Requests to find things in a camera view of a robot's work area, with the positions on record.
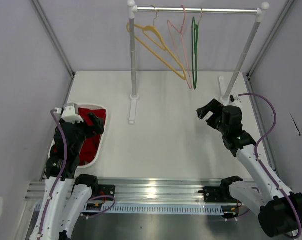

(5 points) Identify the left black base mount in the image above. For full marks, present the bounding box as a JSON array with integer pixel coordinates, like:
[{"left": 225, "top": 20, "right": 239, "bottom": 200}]
[{"left": 91, "top": 184, "right": 116, "bottom": 202}]

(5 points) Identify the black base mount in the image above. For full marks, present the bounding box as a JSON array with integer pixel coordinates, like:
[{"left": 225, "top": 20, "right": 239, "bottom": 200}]
[
  {"left": 91, "top": 184, "right": 116, "bottom": 202},
  {"left": 198, "top": 186, "right": 237, "bottom": 204}
]

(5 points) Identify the pink clothes hanger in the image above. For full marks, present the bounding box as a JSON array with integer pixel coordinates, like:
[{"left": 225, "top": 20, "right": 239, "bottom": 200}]
[{"left": 167, "top": 5, "right": 193, "bottom": 90}]

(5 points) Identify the aluminium mounting rail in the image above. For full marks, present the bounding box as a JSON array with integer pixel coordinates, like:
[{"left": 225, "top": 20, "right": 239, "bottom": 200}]
[{"left": 24, "top": 177, "right": 266, "bottom": 202}]

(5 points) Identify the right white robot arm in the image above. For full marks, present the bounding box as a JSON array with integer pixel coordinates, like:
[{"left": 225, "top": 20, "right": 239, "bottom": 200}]
[{"left": 196, "top": 99, "right": 302, "bottom": 239}]

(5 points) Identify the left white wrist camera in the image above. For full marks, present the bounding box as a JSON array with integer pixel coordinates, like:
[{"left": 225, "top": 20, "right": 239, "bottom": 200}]
[{"left": 61, "top": 103, "right": 84, "bottom": 124}]

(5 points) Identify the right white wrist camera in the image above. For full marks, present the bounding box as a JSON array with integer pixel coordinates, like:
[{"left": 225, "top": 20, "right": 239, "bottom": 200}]
[{"left": 229, "top": 94, "right": 241, "bottom": 103}]

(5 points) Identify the white slotted cable duct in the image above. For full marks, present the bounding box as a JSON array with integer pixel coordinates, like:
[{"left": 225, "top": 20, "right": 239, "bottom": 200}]
[{"left": 34, "top": 202, "right": 223, "bottom": 215}]

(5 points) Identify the white plastic laundry basket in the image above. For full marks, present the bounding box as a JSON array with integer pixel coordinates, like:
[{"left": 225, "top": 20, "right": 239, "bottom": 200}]
[{"left": 46, "top": 103, "right": 108, "bottom": 171}]

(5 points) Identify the red skirt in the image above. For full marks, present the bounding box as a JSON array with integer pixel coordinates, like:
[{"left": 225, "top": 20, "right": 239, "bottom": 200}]
[{"left": 53, "top": 107, "right": 107, "bottom": 166}]

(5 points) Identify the white clothes rack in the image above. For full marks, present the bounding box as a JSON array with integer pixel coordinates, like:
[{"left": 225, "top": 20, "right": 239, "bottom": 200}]
[{"left": 126, "top": 0, "right": 269, "bottom": 125}]

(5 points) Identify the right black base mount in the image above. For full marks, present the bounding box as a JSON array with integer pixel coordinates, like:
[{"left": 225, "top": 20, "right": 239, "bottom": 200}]
[{"left": 198, "top": 186, "right": 237, "bottom": 204}]

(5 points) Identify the yellow clothes hanger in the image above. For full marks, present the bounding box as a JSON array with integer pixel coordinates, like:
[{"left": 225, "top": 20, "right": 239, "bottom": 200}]
[{"left": 126, "top": 5, "right": 187, "bottom": 81}]

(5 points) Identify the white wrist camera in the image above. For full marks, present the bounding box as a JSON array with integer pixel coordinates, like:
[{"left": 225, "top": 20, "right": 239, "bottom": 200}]
[
  {"left": 61, "top": 103, "right": 84, "bottom": 124},
  {"left": 229, "top": 94, "right": 241, "bottom": 103}
]

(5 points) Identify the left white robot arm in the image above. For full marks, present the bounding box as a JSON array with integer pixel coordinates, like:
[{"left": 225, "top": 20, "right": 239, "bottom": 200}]
[{"left": 29, "top": 112, "right": 104, "bottom": 240}]

